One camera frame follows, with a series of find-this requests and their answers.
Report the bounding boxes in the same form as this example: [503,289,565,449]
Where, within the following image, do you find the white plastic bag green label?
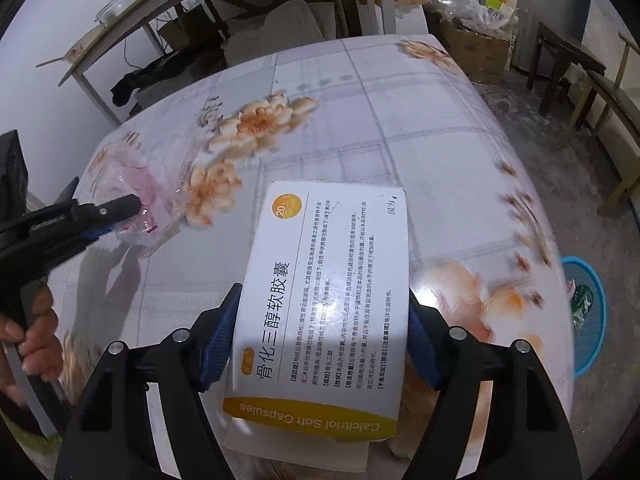
[465,0,521,28]

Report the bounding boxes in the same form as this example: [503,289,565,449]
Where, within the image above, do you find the glass bowl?
[95,0,146,23]

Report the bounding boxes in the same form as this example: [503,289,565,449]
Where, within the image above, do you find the dark wooden stool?
[525,21,608,116]

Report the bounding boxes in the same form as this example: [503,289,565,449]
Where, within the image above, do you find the floral tablecloth table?
[47,34,576,480]

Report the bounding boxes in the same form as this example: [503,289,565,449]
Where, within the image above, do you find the wooden chair black seat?
[555,30,640,218]

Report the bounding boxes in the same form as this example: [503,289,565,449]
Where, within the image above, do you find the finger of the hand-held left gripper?
[47,222,118,266]
[67,194,144,228]

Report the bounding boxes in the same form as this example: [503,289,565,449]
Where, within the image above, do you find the white medicine box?
[221,180,418,457]

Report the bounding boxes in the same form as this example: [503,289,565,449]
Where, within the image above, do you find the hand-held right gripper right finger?
[402,287,583,480]

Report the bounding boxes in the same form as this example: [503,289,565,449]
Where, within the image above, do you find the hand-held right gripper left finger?
[60,282,243,480]

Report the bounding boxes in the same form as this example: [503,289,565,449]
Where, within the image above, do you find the clear plastic bag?
[90,147,193,248]

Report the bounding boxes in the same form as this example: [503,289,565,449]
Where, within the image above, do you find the floral ceramic dish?
[62,25,113,63]

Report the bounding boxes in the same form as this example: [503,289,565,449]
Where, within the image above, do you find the black clothing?
[110,52,221,108]

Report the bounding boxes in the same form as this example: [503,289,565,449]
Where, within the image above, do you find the small brown cardboard box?
[159,7,223,51]

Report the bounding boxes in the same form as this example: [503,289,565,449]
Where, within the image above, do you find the blue plastic basket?
[560,255,609,381]

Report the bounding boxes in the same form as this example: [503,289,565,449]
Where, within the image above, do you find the large brown cardboard box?
[440,17,518,86]

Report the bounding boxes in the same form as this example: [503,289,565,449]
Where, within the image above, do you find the person's left hand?
[0,290,55,401]

